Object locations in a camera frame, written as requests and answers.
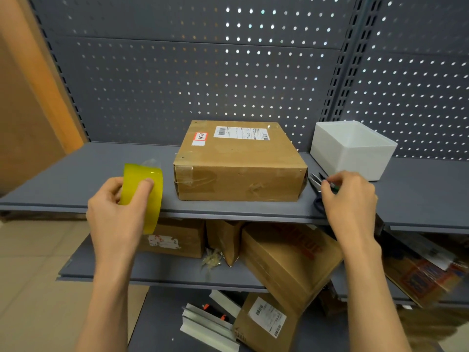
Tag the person's right hand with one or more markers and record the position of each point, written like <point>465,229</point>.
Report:
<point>351,208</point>

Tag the person's left hand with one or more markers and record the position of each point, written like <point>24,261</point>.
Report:
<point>113,223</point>

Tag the black scissors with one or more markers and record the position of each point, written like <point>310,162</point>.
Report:
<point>317,194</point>

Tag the yellow tape roll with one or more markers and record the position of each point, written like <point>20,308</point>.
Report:
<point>154,194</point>

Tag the white plastic bin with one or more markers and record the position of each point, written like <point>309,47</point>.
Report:
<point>351,150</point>

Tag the brown cardboard box white labels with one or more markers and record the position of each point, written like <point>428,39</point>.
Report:
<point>238,168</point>

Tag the person's right forearm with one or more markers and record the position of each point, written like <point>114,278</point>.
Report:
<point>377,304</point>

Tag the cardboard box torn white sticker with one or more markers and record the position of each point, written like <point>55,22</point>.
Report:
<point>176,238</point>

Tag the cardboard box red lettering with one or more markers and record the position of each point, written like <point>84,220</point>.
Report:
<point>285,260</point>

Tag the cardboard box red blue print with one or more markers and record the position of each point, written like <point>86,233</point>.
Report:
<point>421,278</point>

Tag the cardboard box barcode label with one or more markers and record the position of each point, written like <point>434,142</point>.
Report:
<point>264,322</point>

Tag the white flat strips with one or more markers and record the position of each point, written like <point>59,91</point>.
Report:
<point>209,322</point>

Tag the grey perforated back panel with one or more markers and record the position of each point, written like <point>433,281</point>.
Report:
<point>414,76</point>
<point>183,69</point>

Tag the brown wooden panel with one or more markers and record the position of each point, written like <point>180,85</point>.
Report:
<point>29,98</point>

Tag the grey slotted upright post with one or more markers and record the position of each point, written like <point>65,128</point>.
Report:
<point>350,54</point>
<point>62,65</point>

